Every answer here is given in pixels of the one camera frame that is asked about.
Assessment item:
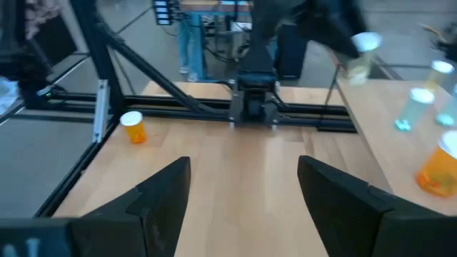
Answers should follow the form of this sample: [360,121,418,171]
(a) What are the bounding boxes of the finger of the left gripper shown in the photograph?
[309,21,362,61]

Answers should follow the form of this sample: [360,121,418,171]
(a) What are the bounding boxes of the black aluminium frame rails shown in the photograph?
[34,26,358,218]

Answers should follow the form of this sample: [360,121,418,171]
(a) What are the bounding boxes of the wooden shelf black frame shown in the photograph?
[323,66,457,217]

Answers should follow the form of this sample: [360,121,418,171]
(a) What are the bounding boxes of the black power strip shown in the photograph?
[153,0,179,26]

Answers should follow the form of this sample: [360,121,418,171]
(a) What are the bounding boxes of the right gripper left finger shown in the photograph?
[70,155,192,257]

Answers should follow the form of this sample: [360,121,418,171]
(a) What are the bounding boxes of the black box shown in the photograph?
[276,24,308,80]

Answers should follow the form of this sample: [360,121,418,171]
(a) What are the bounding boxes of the large orange medicine bottle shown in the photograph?
[119,110,148,145]

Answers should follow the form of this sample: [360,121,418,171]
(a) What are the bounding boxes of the silver metal bracket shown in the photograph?
[92,79,109,143]

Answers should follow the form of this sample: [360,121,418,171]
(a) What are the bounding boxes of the black upright frame post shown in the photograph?
[69,0,124,119]

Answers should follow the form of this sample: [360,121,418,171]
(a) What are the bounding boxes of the person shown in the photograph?
[176,12,208,83]

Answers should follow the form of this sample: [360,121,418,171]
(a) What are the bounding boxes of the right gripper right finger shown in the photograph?
[298,155,449,257]

